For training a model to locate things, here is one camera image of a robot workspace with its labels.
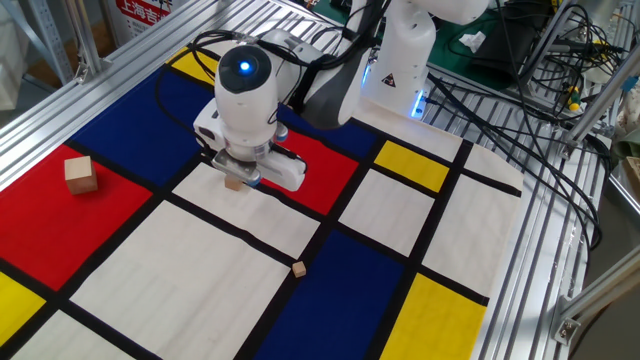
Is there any green mat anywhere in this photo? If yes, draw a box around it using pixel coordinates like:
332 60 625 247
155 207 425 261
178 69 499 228
319 0 526 92

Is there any crumpled white paper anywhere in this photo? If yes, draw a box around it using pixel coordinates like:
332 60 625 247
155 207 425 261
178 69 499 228
458 30 487 54

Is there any red white sign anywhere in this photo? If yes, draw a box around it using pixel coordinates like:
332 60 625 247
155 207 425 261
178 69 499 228
107 0 174 39

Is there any grey perforated shelf post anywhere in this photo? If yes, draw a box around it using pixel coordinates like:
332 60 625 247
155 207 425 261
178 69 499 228
0 0 76 86

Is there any large wooden block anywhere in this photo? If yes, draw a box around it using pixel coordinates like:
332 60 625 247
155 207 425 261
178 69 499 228
63 155 99 196

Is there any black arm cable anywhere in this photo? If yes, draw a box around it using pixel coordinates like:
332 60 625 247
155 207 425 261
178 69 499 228
153 0 391 156

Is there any slanted aluminium post with bracket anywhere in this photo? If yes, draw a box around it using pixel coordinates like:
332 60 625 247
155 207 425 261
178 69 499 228
62 0 115 85

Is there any aluminium table edge rail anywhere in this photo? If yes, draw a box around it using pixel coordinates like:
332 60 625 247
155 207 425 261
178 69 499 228
0 0 236 194

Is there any yellow green screwdriver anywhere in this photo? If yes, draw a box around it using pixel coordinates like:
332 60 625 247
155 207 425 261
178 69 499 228
564 84 582 112

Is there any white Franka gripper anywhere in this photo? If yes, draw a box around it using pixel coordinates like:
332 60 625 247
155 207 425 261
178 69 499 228
193 98 307 193

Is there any black box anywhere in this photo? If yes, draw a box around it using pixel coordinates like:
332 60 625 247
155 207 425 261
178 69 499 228
469 19 540 86

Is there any Mondrian pattern cloth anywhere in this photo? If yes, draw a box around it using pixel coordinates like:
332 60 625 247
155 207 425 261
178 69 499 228
0 44 525 360

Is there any thick black table cable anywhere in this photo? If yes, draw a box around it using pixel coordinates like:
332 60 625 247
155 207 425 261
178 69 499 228
424 72 604 251

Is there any silver blue wrist camera module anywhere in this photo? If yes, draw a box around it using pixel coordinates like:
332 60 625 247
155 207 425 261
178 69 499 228
211 148 262 188

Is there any aluminium frame post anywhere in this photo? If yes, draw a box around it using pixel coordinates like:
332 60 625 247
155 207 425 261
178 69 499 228
560 49 640 151
549 244 640 346

